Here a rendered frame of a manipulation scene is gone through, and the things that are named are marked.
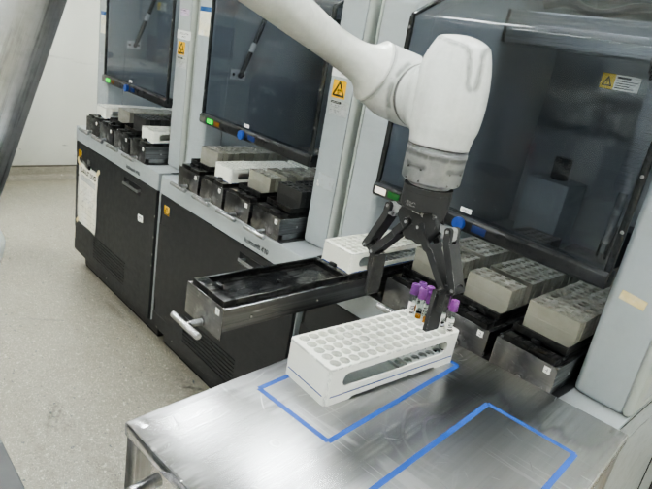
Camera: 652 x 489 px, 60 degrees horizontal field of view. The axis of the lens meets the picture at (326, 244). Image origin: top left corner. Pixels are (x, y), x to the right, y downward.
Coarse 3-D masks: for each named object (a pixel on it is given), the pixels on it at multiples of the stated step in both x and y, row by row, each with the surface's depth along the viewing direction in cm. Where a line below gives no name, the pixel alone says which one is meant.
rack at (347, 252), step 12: (336, 240) 137; (348, 240) 138; (360, 240) 141; (408, 240) 147; (324, 252) 136; (336, 252) 133; (348, 252) 130; (360, 252) 131; (396, 252) 147; (408, 252) 149; (348, 264) 130; (360, 264) 140; (384, 264) 139
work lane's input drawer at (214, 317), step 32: (320, 256) 138; (192, 288) 114; (224, 288) 115; (256, 288) 118; (288, 288) 118; (320, 288) 123; (352, 288) 131; (384, 288) 140; (192, 320) 111; (224, 320) 107; (256, 320) 113
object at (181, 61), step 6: (102, 12) 255; (180, 12) 207; (186, 12) 204; (102, 18) 256; (102, 24) 256; (102, 30) 257; (180, 42) 209; (180, 48) 209; (102, 54) 260; (180, 54) 210; (102, 60) 261; (180, 60) 210; (186, 60) 207; (180, 66) 211
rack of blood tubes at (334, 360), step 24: (312, 336) 88; (336, 336) 89; (360, 336) 90; (384, 336) 91; (408, 336) 93; (432, 336) 94; (456, 336) 97; (288, 360) 87; (312, 360) 82; (336, 360) 82; (360, 360) 83; (384, 360) 86; (408, 360) 96; (432, 360) 95; (312, 384) 82; (336, 384) 81; (360, 384) 85
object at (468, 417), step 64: (256, 384) 83; (384, 384) 89; (448, 384) 92; (512, 384) 96; (128, 448) 72; (192, 448) 69; (256, 448) 71; (320, 448) 73; (384, 448) 75; (448, 448) 77; (512, 448) 79; (576, 448) 82
